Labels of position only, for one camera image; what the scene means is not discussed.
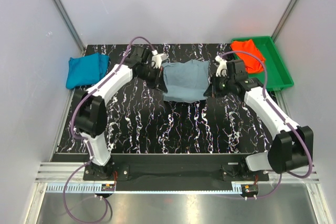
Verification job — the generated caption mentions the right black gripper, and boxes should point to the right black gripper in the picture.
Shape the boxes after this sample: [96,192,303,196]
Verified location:
[204,73,235,98]

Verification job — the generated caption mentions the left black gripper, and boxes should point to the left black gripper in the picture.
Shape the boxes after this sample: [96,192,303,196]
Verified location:
[136,66,167,93]

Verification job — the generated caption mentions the grey-blue t shirt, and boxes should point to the grey-blue t shirt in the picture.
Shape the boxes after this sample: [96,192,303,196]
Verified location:
[163,60,209,103]

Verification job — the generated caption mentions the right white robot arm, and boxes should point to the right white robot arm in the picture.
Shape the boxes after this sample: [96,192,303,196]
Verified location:
[204,57,313,180]

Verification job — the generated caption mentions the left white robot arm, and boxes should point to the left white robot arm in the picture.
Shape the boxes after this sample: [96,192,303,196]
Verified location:
[71,46,168,180]

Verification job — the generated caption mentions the orange t shirt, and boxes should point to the orange t shirt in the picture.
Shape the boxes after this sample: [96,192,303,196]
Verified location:
[231,39,266,74]

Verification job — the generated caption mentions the green plastic tray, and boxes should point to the green plastic tray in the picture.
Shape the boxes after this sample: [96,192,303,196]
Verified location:
[231,36,294,91]

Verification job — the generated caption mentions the teal folded t shirt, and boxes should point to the teal folded t shirt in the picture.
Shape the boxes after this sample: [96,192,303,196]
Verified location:
[66,53,109,90]

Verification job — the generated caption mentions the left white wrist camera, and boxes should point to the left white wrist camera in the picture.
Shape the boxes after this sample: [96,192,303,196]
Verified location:
[151,50,167,69]

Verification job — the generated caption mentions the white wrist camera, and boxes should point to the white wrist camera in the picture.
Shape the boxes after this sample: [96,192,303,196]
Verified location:
[151,50,167,69]
[215,56,227,77]

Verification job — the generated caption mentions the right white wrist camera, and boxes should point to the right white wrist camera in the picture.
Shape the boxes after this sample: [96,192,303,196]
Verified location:
[215,56,227,77]

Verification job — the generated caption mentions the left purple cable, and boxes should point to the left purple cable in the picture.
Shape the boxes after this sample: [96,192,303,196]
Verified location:
[62,36,158,222]

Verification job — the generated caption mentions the left aluminium frame post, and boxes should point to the left aluminium frame post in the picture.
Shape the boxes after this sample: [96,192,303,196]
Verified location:
[52,0,86,52]

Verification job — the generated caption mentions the aluminium frame post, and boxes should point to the aluminium frame post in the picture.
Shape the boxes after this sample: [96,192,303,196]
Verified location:
[271,0,299,42]
[52,0,86,52]

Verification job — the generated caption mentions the aluminium front rail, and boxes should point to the aluminium front rail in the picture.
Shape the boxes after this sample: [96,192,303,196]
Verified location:
[35,163,319,195]

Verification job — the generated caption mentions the right aluminium frame post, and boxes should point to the right aluminium frame post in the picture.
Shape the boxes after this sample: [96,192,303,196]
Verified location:
[271,0,299,42]

